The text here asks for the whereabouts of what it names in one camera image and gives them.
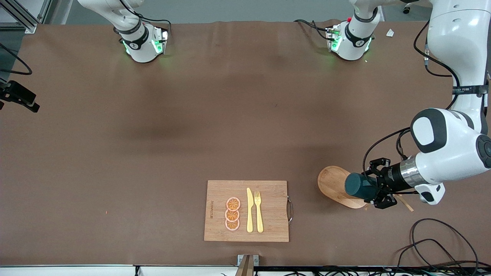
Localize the black cable bundle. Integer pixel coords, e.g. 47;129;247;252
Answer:
253;264;491;276

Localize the metal bracket at table edge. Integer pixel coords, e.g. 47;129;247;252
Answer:
235;254;259;276

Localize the black looped cable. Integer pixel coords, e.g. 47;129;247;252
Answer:
395;218;480;276

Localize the pale yellow plastic knife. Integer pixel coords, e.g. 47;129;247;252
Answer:
246;187;254;233

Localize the teal ribbed mug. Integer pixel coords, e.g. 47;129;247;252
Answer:
344;172;378;200

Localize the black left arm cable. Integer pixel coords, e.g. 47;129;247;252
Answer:
362;19;461;194

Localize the white table edge rail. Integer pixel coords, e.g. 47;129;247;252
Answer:
0;265;238;276

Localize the black base cable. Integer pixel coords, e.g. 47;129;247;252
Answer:
294;19;331;41
119;0;171;36

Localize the aluminium frame profile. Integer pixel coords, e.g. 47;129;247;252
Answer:
0;0;52;34

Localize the pale yellow plastic fork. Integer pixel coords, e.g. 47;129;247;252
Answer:
254;191;264;233

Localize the wooden mug tree stand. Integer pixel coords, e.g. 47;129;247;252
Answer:
317;166;415;212

